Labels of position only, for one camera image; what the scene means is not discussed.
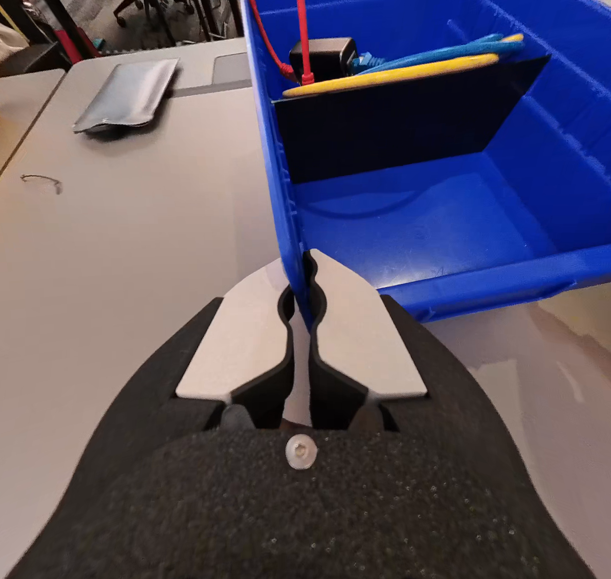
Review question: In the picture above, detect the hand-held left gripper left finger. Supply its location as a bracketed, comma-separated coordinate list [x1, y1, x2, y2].
[175, 259, 296, 429]

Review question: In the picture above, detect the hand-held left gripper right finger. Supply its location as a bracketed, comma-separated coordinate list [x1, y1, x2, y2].
[308, 249, 429, 431]

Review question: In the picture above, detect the blue plastic bin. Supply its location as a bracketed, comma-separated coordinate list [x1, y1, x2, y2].
[237, 0, 611, 331]

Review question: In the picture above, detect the yellow ethernet cable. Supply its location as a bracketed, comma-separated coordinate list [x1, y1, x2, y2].
[282, 33, 526, 99]

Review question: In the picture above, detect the black ethernet port adapter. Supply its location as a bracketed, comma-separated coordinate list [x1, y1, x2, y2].
[289, 37, 360, 84]

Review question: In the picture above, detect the blue ethernet cable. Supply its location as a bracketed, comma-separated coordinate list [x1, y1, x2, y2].
[352, 32, 525, 76]

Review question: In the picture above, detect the red ethernet cable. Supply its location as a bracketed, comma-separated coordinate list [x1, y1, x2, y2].
[240, 0, 316, 87]

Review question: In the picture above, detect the black bin divider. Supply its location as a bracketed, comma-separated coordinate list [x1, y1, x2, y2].
[272, 55, 552, 186]

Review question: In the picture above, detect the grey leather pouch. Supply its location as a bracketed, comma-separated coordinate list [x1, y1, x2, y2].
[72, 57, 181, 135]

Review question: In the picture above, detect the bent thin wire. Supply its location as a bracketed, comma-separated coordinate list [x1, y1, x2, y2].
[20, 174, 63, 195]

